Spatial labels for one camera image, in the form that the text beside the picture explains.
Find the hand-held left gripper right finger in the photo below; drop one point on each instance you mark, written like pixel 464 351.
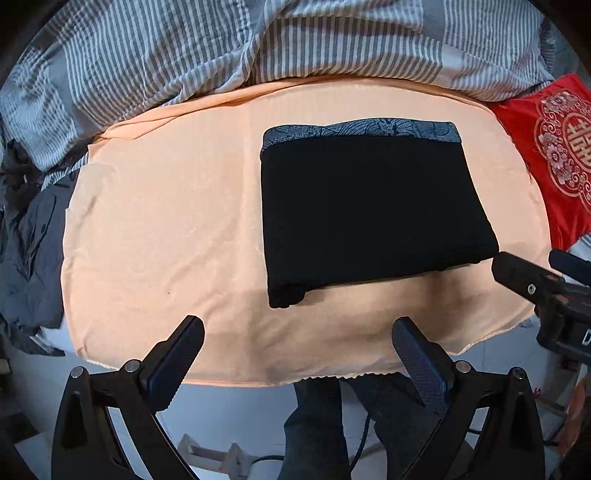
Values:
pixel 422 364

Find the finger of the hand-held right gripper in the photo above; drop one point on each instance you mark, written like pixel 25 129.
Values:
pixel 519 274
pixel 572 270

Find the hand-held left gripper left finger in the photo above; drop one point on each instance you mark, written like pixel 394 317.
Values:
pixel 178 355

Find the black pants with patterned waistband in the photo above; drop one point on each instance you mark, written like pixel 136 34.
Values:
pixel 364 207

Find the red embroidered cushion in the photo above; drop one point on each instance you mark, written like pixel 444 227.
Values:
pixel 558 152

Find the person's left leg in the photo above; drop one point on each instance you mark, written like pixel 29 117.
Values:
pixel 316 429

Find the orange bed sheet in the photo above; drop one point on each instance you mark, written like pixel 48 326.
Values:
pixel 166 230

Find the grey buttoned jacket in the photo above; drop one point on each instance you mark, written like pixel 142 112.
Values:
pixel 34 258

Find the dark crumpled cloth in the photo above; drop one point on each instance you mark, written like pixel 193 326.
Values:
pixel 16 161

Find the grey white striped blanket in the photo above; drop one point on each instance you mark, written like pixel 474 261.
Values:
pixel 184 50

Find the light wooden frame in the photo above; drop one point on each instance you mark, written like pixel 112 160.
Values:
pixel 221 457

